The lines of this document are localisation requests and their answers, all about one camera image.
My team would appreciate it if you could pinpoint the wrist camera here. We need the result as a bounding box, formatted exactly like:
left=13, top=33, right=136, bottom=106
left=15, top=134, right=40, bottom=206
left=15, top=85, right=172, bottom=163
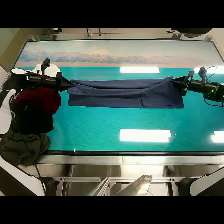
left=40, top=57, right=52, bottom=76
left=197, top=66, right=209, bottom=83

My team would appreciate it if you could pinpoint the silver frame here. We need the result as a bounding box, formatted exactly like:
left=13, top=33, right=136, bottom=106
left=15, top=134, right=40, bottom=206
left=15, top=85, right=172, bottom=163
left=25, top=154, right=224, bottom=197

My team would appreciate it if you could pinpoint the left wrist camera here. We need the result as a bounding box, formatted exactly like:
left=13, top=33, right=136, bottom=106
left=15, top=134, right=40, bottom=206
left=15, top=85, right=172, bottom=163
left=40, top=57, right=52, bottom=76

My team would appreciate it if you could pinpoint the red garment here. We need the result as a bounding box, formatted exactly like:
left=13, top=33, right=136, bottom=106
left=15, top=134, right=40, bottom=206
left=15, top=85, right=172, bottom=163
left=12, top=87, right=63, bottom=116

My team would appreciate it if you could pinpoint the black garment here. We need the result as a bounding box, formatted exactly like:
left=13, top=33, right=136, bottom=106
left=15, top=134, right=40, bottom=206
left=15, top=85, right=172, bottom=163
left=13, top=105, right=55, bottom=136

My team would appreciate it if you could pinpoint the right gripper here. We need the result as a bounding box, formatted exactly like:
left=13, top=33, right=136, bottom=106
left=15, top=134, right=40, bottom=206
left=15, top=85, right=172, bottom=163
left=170, top=75, right=188, bottom=92

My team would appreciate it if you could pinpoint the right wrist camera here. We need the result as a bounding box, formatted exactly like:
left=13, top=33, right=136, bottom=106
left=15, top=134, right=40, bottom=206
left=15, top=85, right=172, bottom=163
left=197, top=66, right=209, bottom=83

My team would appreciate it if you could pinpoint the navy blue T-shirt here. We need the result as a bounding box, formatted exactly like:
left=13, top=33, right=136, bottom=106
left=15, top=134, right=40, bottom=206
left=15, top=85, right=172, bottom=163
left=67, top=76, right=185, bottom=110

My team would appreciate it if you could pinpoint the dark grey garment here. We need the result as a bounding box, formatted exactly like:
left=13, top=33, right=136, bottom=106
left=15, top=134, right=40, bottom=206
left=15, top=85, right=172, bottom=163
left=0, top=127, right=52, bottom=167

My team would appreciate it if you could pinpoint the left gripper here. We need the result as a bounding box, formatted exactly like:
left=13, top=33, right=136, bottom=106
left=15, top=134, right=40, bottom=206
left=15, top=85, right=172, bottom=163
left=56, top=75, right=76, bottom=92

